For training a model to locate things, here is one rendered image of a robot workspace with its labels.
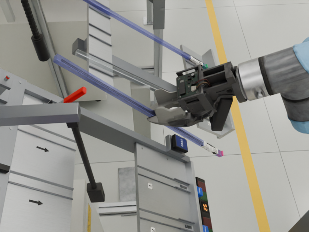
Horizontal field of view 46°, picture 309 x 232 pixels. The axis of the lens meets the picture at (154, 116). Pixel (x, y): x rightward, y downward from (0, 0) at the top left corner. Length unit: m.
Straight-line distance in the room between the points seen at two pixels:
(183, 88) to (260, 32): 1.93
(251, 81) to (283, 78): 0.05
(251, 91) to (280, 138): 1.39
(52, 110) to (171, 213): 0.60
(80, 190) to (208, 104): 0.59
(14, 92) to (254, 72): 0.43
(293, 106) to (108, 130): 0.43
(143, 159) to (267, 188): 1.06
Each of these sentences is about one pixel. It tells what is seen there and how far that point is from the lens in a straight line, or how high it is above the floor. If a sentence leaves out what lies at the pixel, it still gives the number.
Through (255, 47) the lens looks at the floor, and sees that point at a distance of 2.47.
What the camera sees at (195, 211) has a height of 0.73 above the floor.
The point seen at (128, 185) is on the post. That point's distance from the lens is 1.81.
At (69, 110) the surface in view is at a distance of 0.38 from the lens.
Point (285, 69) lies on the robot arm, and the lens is 0.67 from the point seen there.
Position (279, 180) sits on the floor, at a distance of 1.93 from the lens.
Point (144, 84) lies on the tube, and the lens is 0.95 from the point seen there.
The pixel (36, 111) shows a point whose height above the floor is 1.35.
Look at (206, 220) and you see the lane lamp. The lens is 1.06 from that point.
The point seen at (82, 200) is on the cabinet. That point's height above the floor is 0.62.
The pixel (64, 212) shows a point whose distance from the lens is 0.72.
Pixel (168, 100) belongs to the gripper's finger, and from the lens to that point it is 0.77.
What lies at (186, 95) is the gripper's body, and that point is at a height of 1.12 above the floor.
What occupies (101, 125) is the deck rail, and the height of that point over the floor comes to 0.94.
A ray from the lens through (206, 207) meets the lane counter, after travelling 1.08.
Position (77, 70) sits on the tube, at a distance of 0.67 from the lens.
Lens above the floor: 1.65
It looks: 55 degrees down
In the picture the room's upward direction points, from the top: straight up
